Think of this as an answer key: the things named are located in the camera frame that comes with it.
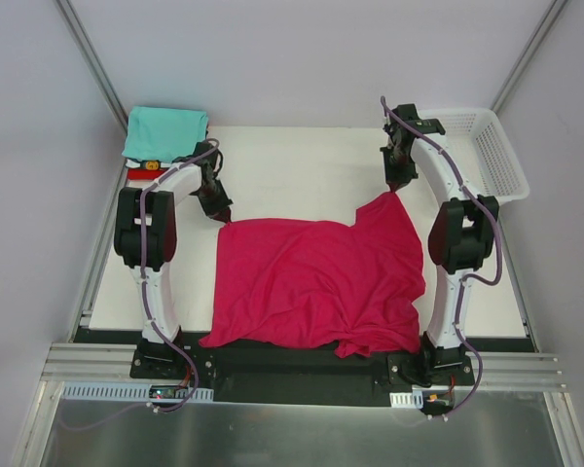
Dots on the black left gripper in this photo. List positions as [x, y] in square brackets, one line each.
[215, 203]

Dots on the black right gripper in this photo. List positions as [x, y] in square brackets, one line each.
[400, 173]

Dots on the white plastic basket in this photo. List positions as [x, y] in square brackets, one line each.
[478, 144]

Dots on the crimson pink t shirt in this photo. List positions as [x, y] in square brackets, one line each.
[303, 284]

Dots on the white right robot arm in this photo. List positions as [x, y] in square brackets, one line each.
[464, 234]

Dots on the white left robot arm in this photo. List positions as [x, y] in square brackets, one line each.
[145, 237]

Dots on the folded teal t shirt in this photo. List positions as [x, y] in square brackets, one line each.
[163, 134]

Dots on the folded dark printed t shirt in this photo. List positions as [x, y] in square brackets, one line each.
[148, 170]

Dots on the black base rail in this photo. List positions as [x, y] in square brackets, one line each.
[252, 372]

